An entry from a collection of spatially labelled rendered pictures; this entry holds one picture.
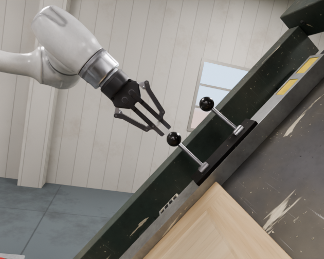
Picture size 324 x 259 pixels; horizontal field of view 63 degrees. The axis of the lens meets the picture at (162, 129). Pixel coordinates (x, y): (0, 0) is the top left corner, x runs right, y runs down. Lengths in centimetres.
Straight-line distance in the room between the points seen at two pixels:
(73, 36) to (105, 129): 323
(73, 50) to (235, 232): 50
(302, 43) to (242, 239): 69
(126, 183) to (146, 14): 242
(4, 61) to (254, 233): 68
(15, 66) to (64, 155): 325
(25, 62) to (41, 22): 16
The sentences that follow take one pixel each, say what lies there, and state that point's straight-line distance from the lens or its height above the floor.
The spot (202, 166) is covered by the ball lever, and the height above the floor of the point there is 139.
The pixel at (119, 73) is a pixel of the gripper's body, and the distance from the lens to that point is 66.
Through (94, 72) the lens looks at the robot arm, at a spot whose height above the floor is 156.
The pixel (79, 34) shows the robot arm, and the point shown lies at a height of 164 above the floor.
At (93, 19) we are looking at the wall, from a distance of 390.
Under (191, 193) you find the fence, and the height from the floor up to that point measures 133.
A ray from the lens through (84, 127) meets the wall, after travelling 387.
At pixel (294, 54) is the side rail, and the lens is 98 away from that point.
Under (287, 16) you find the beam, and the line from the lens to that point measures 100.
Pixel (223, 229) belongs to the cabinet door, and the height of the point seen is 132.
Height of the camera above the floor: 154
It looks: 8 degrees down
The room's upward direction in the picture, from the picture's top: 11 degrees clockwise
